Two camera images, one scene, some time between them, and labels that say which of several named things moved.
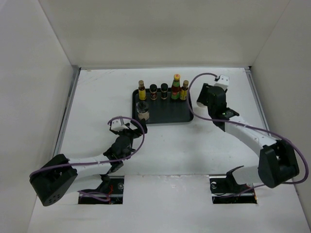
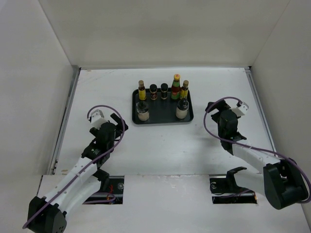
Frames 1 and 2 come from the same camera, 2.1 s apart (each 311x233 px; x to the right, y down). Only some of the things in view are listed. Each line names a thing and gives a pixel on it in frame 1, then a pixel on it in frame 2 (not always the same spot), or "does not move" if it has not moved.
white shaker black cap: [142, 109] does not move
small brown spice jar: [153, 90] does not move
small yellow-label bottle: [183, 95] does not move
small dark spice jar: [164, 88] does not move
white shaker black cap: [199, 104] to [182, 108]
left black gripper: [128, 130] to [119, 126]
